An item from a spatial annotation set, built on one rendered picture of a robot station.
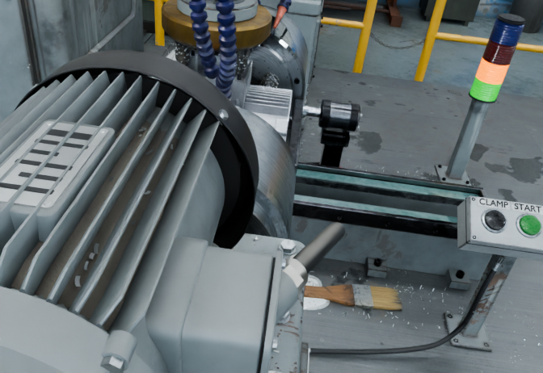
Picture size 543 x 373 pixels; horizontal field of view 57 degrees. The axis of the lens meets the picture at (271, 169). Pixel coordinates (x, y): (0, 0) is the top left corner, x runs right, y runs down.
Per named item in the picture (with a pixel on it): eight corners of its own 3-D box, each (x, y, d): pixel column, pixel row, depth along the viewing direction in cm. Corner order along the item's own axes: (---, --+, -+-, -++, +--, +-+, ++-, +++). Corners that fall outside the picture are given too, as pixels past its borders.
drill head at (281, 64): (178, 147, 108) (178, 33, 94) (215, 72, 142) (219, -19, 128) (294, 163, 107) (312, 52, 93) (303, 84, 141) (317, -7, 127)
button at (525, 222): (515, 236, 73) (521, 232, 71) (514, 216, 74) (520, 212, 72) (536, 239, 73) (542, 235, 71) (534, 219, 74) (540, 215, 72)
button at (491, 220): (481, 231, 73) (486, 227, 71) (480, 211, 74) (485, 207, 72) (501, 234, 73) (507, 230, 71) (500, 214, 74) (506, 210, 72)
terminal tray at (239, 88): (173, 111, 88) (173, 73, 84) (187, 86, 96) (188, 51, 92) (242, 121, 87) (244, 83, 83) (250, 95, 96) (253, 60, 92)
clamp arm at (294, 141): (290, 111, 109) (280, 177, 87) (292, 98, 107) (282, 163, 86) (306, 112, 108) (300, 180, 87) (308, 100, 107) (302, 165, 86)
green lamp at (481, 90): (472, 100, 115) (478, 82, 113) (466, 90, 120) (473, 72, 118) (498, 104, 115) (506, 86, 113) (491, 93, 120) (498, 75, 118)
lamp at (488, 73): (478, 82, 113) (486, 64, 110) (473, 72, 118) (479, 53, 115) (506, 86, 113) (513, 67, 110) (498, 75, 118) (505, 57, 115)
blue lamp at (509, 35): (493, 44, 108) (500, 23, 105) (486, 35, 113) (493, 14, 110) (520, 48, 108) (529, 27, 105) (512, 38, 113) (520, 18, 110)
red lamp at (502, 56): (486, 64, 110) (493, 44, 108) (479, 53, 115) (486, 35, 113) (513, 67, 110) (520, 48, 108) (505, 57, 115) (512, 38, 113)
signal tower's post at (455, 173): (439, 183, 127) (498, 20, 104) (434, 165, 134) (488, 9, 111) (471, 187, 127) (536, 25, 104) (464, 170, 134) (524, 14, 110)
